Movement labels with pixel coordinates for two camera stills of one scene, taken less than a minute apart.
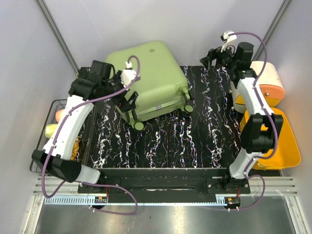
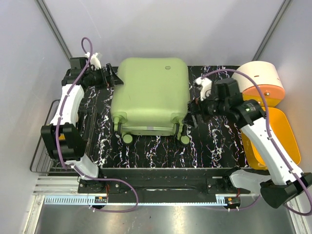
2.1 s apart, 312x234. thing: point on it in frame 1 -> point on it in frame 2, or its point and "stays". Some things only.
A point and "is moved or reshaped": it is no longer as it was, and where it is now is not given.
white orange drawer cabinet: x=269 y=83 stays
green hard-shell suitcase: x=162 y=88 is moved or reshaped
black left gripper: x=125 y=105 -> x=111 y=80
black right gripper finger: x=206 y=60 -> x=196 y=113
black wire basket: x=86 y=135 stays
